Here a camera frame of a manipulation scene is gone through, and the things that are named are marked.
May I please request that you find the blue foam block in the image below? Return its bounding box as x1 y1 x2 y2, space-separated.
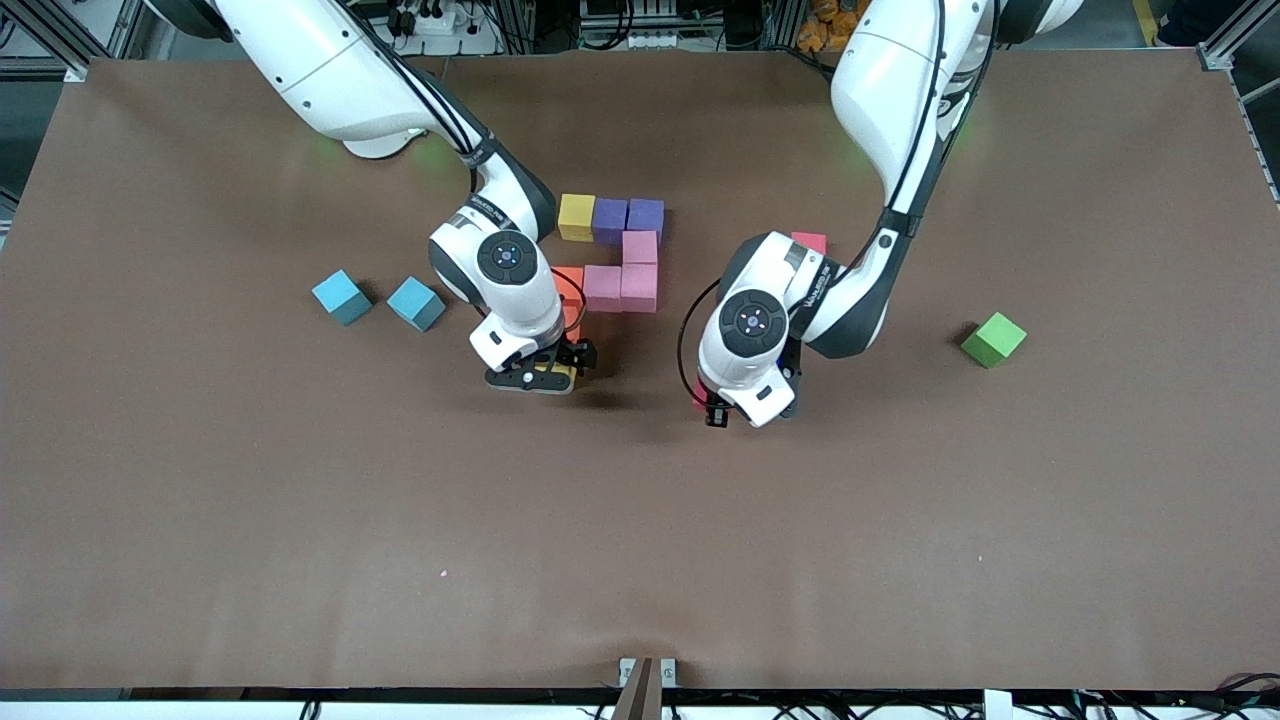
386 276 448 333
311 269 374 327

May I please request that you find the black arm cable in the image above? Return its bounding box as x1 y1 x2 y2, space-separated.
340 0 591 346
678 0 1001 406

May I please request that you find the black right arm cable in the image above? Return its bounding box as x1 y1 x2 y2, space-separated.
340 0 591 346

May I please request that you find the green foam block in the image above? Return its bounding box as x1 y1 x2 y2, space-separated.
960 311 1029 370

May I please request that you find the metal table edge bracket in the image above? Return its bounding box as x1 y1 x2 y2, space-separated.
619 657 678 689

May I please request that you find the aluminium frame rail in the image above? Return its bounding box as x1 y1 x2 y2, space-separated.
1195 15 1280 73
0 0 146 83

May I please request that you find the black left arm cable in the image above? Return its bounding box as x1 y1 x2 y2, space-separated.
678 0 1001 406

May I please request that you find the bag of orange items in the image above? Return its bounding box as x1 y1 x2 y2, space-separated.
797 0 866 53

